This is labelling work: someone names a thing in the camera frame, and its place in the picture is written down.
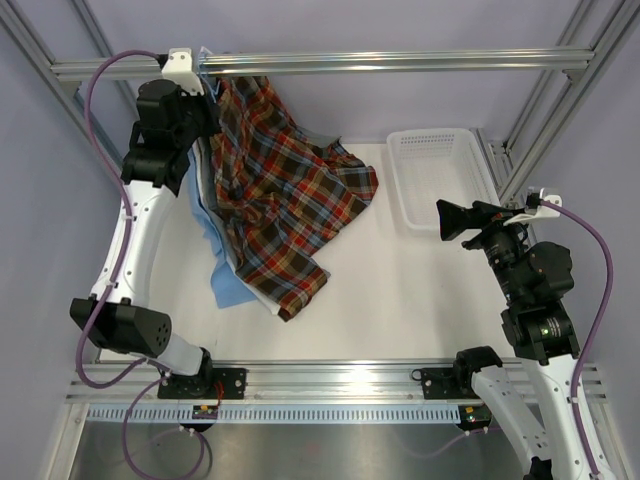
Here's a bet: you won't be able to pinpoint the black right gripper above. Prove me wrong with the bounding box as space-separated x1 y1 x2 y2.
437 200 533 305

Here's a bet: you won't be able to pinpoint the plaid shirt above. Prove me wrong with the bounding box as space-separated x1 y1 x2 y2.
209 77 379 321

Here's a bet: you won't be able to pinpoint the light blue hanger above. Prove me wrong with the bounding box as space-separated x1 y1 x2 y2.
196 46 220 103

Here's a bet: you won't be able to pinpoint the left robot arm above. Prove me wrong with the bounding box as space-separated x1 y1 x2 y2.
70 79 220 399

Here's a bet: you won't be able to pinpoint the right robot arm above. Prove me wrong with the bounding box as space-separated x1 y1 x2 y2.
436 191 616 479

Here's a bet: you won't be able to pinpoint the grey shirt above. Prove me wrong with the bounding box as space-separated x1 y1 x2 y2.
297 126 339 158

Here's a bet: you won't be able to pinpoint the light blue shirt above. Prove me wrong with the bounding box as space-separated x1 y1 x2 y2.
186 145 256 309

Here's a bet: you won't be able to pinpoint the white plastic basket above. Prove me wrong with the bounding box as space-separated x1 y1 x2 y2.
386 128 499 235

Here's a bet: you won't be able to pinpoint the aluminium frame right posts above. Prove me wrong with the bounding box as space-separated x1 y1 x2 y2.
473 1 639 205

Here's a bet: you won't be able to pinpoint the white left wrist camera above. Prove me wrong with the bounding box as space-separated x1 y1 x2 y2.
161 48 204 96

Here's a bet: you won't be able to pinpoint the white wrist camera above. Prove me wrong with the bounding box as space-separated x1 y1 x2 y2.
161 48 204 96
503 187 563 226

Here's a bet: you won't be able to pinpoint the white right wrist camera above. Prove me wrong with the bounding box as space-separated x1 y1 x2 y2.
503 187 563 226

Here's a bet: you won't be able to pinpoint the aluminium hanging rail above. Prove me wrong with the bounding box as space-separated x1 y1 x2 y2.
49 45 597 83

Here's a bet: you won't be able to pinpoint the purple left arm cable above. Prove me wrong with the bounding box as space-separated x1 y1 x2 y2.
73 48 171 389

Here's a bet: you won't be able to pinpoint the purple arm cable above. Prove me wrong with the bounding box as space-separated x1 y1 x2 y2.
542 199 615 480
73 48 171 389

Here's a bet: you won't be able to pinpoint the purple floor cable right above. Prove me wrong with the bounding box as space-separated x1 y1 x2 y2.
404 424 506 459

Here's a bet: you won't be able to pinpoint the purple floor cable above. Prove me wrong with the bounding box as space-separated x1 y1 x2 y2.
404 424 506 459
121 379 207 479

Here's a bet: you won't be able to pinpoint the white slotted cable duct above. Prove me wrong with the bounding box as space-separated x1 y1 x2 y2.
87 404 461 425

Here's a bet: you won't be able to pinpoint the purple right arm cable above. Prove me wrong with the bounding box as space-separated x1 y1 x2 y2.
542 199 615 480

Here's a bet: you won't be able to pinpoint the purple floor cable left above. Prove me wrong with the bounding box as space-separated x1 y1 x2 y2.
121 379 207 479

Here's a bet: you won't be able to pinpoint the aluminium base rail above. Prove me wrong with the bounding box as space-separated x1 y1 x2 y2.
64 359 607 404

